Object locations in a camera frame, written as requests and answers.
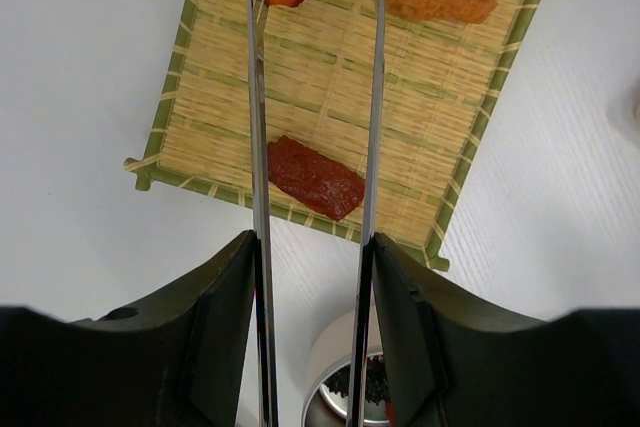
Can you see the black sea cucumber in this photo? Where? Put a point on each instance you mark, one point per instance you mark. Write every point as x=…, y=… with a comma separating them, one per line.
x=376, y=390

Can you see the metal serving tongs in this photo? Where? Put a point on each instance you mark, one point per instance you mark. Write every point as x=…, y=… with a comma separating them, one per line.
x=257, y=14

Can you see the dark red meat slice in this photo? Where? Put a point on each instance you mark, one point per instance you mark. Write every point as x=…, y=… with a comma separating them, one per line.
x=320, y=183

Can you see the beige steel lunch container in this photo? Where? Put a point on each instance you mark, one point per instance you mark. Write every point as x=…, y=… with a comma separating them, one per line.
x=328, y=373

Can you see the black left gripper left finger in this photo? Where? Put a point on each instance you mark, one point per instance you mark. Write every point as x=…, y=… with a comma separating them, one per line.
x=172, y=358

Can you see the woven bamboo tray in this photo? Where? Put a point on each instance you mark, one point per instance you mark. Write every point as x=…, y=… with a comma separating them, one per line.
x=442, y=82

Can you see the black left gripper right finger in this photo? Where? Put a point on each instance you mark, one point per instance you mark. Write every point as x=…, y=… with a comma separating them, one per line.
x=455, y=359

